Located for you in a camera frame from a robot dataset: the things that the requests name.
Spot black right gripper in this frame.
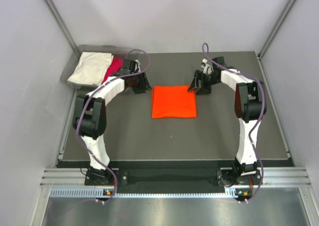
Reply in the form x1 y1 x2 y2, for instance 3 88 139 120
187 70 219 96

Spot aluminium frame rail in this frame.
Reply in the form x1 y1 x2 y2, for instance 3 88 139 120
40 167 311 188

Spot orange t shirt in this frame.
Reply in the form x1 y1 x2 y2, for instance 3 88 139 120
152 85 197 119

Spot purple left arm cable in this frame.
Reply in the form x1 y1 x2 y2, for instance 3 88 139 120
75 49 152 203

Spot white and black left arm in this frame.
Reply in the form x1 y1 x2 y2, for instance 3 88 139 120
72 59 152 186

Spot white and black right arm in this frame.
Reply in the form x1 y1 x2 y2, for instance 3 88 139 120
188 69 267 184

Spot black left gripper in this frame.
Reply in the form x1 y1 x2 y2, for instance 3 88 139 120
130 70 152 94

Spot white folded t shirt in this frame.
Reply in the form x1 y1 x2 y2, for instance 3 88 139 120
67 52 114 86

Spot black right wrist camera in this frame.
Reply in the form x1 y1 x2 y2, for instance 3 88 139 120
212 56 225 68

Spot crimson folded t shirt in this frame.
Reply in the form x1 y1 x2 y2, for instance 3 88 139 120
102 57 124 84

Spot clear plastic bin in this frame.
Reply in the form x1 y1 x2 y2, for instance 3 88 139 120
60 45 140 89

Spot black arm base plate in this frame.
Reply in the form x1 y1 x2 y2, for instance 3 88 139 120
85 160 262 187

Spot grey slotted cable duct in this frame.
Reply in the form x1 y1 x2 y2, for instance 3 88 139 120
50 188 248 199

